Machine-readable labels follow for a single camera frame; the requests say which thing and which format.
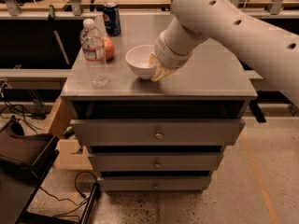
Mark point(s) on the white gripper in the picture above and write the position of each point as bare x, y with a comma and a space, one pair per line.
165, 54

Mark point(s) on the white ceramic bowl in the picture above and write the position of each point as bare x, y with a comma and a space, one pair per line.
138, 60

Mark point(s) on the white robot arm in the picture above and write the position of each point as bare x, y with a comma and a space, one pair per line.
269, 50

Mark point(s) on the clear plastic water bottle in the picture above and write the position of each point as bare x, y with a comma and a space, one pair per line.
93, 47

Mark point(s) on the orange fruit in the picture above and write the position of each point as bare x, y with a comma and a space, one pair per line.
109, 48

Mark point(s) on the grey drawer cabinet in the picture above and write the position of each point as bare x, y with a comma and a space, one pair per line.
212, 85

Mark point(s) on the blue pepsi can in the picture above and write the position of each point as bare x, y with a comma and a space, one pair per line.
111, 17

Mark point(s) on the top grey drawer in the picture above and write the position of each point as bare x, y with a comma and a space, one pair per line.
157, 132

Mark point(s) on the grey drawer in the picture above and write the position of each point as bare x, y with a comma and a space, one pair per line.
154, 183
147, 162
157, 132

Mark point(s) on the middle grey drawer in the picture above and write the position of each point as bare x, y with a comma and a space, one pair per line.
147, 162

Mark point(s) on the wooden box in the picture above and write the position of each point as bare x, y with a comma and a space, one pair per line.
71, 157

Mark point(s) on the bottom grey drawer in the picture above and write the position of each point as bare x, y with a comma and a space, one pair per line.
154, 183

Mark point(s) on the black cart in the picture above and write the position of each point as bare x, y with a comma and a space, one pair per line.
25, 161

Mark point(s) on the green handled screwdriver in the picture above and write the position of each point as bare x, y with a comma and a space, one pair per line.
52, 19

